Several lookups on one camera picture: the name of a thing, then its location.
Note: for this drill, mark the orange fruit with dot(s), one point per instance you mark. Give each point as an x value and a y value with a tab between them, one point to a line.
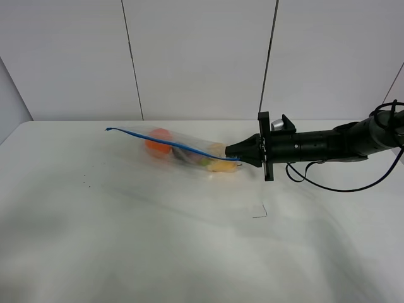
157	149

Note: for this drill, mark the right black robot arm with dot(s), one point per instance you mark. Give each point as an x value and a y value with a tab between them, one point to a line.
354	141

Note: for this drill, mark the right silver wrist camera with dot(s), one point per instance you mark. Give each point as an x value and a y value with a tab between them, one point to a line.
277	125

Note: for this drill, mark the clear blue-zip plastic bag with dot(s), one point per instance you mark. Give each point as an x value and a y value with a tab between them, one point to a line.
179	140

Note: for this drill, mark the purple eggplant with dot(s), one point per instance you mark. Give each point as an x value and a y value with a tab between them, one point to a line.
190	157

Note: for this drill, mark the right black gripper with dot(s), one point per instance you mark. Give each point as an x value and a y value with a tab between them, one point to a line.
276	146

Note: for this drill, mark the yellow pear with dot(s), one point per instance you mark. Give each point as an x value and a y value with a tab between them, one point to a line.
216	165

